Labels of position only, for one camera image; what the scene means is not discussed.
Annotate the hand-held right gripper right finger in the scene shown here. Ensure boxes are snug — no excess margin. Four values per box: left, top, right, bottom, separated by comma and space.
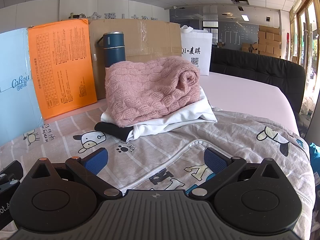
187, 147, 285, 200

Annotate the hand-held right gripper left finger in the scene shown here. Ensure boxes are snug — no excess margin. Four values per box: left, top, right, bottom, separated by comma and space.
30, 147, 123, 200

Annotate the black folded garment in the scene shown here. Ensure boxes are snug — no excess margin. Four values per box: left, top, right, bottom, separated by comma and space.
94, 122, 137, 141

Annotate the grey striped bed sheet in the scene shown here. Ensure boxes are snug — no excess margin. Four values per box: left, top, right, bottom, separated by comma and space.
0, 106, 316, 240

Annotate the white folded garment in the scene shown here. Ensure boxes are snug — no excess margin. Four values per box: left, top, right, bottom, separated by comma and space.
100, 86, 218, 142

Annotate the pink knitted sweater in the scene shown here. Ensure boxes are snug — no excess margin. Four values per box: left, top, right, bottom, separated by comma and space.
104, 57, 201, 128

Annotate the large blue foam board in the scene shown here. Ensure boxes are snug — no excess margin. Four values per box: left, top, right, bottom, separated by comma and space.
0, 27, 45, 147

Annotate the orange foam board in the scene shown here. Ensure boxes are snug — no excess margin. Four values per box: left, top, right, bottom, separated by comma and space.
27, 18, 98, 120

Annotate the teal plastic bag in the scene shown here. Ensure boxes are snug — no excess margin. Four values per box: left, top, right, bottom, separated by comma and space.
309, 142, 320, 172

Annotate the black sofa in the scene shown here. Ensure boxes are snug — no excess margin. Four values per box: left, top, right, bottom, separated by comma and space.
209, 47, 307, 113

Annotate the dark blue thermos bottle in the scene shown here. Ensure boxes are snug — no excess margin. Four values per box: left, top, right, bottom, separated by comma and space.
97, 31, 127, 68

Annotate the white shopping bag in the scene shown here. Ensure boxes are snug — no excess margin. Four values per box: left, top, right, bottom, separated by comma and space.
179, 25, 213, 77

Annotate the stack of cardboard boxes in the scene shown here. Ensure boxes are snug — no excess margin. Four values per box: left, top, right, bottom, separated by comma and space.
241, 25, 283, 58

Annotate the brown cardboard box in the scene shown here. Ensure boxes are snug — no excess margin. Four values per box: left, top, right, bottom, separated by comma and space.
88, 19, 182, 100

